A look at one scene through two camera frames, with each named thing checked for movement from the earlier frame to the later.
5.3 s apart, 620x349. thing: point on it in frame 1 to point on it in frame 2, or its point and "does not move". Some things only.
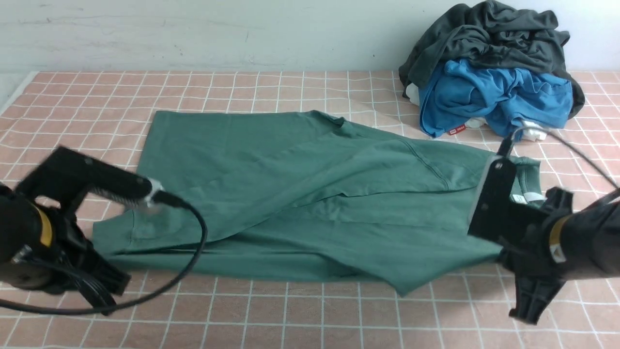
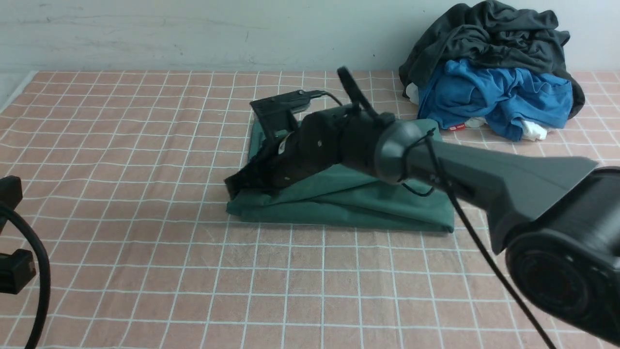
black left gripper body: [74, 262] to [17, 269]
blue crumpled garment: [453, 93] does not move
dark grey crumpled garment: [488, 33] does not move
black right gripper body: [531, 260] to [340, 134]
